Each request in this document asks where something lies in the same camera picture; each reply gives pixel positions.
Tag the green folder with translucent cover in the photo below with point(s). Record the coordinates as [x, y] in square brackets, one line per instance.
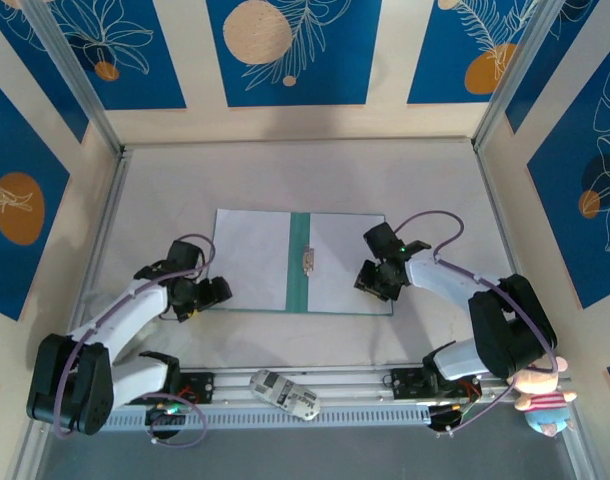
[299, 290]

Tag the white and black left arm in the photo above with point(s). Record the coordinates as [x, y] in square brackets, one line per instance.
[130, 310]

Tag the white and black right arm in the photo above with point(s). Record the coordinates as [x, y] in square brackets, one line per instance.
[435, 275]

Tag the silver metal folder clip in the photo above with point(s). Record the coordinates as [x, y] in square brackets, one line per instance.
[308, 260]

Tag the crumpled silver printed can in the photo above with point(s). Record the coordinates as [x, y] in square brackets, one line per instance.
[285, 395]

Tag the cartoon plush doll striped shirt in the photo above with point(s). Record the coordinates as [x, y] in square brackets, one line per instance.
[547, 400]

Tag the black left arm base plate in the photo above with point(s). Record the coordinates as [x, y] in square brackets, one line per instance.
[200, 387]

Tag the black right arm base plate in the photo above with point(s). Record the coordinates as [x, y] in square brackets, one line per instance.
[405, 382]

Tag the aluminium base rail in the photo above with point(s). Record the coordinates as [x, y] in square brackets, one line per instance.
[355, 387]

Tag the aluminium side rail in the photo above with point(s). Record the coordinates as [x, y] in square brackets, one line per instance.
[495, 200]
[102, 225]

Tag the aluminium frame post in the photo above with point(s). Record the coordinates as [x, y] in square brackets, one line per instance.
[72, 65]
[534, 65]

